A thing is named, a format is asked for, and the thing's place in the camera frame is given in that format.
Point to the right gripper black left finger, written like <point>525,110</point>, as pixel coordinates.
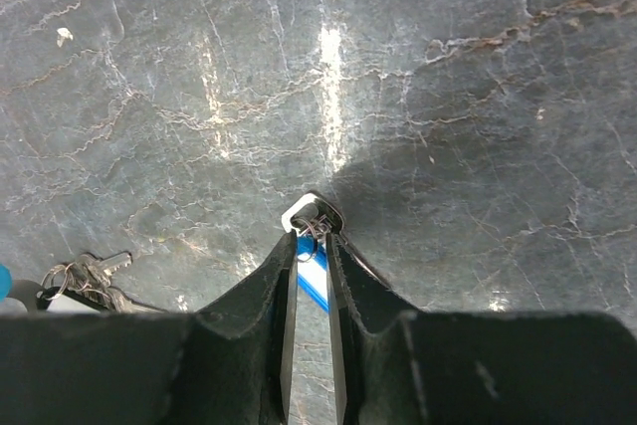
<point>228,363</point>

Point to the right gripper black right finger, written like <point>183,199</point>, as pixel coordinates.
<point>396,364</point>

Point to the blue key tag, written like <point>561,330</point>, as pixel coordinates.
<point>312,218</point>

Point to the metal keyring plate blue handle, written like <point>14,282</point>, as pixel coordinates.
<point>6,282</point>

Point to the silver keys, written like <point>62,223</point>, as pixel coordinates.
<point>92,278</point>

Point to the black key tag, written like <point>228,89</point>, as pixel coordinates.
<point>52,301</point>

